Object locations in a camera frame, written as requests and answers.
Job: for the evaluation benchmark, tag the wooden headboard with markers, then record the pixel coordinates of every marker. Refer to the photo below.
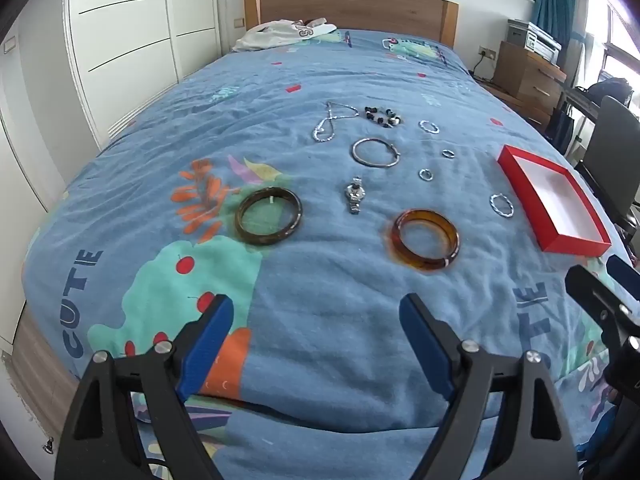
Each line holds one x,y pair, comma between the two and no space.
350,10

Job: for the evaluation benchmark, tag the silver wristwatch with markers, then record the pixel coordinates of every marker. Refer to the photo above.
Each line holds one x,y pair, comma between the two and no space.
355,194

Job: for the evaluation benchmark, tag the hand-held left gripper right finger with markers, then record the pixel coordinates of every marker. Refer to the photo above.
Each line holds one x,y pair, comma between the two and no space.
422,340

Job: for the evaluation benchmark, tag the blue printed blanket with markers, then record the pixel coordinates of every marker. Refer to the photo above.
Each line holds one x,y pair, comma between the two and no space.
310,285

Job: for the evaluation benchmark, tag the amber bangle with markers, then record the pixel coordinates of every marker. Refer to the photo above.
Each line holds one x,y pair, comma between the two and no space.
400,247

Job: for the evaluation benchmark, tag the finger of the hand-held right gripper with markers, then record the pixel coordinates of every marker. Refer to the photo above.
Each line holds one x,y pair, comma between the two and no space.
590,290
622,275

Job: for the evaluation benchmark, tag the white wardrobe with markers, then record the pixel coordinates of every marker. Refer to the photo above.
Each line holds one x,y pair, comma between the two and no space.
115,35

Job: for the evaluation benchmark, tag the thin silver bangle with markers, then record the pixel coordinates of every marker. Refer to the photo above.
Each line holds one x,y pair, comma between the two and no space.
356,157

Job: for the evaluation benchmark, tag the black bag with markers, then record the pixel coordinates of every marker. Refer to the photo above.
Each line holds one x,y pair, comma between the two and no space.
610,90

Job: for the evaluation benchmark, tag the wooden nightstand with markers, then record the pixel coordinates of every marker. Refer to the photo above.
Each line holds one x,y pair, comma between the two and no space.
530,80

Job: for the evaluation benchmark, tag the dark brown bangle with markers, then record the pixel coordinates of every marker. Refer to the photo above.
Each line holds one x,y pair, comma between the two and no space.
245,230

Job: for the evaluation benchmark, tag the white printer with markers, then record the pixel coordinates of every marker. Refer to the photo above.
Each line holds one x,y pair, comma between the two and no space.
532,40

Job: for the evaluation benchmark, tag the black chair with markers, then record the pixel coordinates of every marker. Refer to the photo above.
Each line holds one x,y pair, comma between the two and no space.
617,130

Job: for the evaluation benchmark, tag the wall socket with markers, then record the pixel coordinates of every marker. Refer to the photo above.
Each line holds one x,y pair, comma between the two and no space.
486,52

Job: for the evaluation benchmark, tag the teal curtain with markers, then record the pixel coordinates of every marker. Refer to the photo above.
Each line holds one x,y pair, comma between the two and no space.
555,5

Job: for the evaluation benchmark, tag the white garment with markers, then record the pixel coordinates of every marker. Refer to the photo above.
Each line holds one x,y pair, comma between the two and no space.
272,35

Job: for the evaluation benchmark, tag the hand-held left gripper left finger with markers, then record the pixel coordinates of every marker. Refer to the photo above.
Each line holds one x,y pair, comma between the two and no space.
210,340

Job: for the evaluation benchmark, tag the red shallow box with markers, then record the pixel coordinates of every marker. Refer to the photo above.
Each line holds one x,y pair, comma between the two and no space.
555,200

